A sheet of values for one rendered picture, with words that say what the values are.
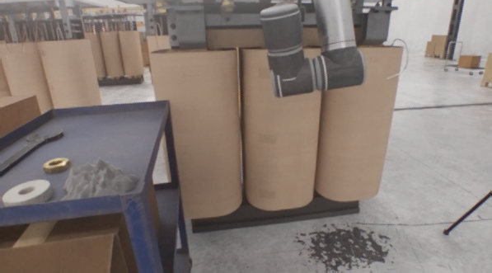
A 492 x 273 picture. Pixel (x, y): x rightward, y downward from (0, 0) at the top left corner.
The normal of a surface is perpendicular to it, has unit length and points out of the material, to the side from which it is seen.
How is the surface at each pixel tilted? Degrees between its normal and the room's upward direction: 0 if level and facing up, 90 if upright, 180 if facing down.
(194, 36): 90
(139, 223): 90
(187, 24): 90
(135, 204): 90
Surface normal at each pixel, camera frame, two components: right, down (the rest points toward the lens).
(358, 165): 0.14, 0.32
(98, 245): 0.08, -0.71
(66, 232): -0.02, -0.95
